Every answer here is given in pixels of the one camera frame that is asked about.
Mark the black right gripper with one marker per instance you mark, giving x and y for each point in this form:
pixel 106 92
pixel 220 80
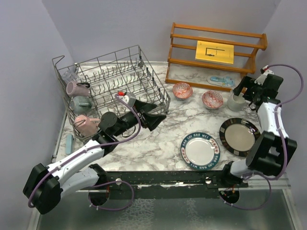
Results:
pixel 246 82

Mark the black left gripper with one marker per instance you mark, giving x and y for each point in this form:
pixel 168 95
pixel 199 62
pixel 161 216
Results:
pixel 152 120

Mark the white speckled mug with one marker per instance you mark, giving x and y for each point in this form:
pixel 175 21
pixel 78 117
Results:
pixel 236 103

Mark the pink mug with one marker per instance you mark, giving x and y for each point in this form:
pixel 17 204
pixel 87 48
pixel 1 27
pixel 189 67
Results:
pixel 86 126

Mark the grey-green ceramic mug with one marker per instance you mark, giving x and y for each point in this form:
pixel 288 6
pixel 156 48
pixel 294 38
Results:
pixel 81 105

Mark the purple glass mug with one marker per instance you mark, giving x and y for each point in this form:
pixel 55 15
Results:
pixel 75 88

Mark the clear octagonal glass tumbler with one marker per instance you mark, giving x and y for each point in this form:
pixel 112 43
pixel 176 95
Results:
pixel 69 76

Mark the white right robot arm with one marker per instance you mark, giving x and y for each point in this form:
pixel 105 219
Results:
pixel 273 149

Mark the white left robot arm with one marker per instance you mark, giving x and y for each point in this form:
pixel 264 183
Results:
pixel 46 185

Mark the wooden shelf rack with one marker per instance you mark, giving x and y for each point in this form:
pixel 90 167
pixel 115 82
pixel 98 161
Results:
pixel 244 53

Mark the red patterned bowl far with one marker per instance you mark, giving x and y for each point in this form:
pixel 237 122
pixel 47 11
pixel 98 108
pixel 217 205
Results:
pixel 212 100

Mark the red patterned bowl near mug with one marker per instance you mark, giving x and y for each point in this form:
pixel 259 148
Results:
pixel 182 90

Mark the yellow book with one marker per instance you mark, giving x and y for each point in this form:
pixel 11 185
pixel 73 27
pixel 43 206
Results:
pixel 214 52

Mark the dark rimmed beige plate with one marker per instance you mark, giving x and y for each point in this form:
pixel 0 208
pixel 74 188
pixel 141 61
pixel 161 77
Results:
pixel 238 136

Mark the green rimmed white plate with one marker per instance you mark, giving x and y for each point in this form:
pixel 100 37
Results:
pixel 200 151

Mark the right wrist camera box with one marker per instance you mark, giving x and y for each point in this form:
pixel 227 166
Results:
pixel 265 71

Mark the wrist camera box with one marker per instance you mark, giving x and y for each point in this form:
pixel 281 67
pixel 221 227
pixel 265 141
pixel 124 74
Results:
pixel 265 71
pixel 128 97

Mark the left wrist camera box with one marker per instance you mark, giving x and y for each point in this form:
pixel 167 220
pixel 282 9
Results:
pixel 128 97

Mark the grey wire dish rack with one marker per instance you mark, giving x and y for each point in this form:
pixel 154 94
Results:
pixel 125 70

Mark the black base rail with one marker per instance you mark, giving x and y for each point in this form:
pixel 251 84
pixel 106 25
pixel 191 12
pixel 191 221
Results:
pixel 163 184

